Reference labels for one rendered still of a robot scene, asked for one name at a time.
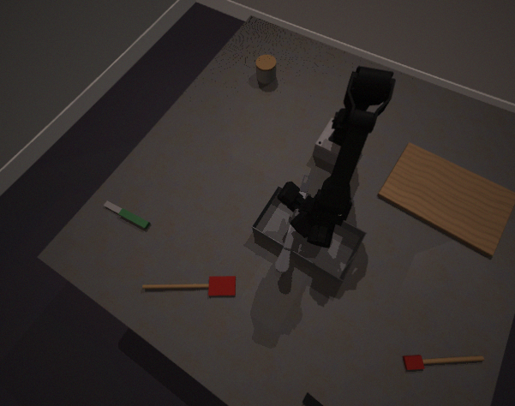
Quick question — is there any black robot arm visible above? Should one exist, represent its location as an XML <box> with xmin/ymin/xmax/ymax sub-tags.
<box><xmin>290</xmin><ymin>66</ymin><xmax>396</xmax><ymax>248</ymax></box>

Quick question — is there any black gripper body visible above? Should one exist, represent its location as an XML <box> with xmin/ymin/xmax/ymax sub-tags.
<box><xmin>278</xmin><ymin>182</ymin><xmax>316</xmax><ymax>216</ymax></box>

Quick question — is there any brown wooden board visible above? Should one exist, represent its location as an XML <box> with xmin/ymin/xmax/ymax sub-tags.
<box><xmin>378</xmin><ymin>142</ymin><xmax>515</xmax><ymax>257</ymax></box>

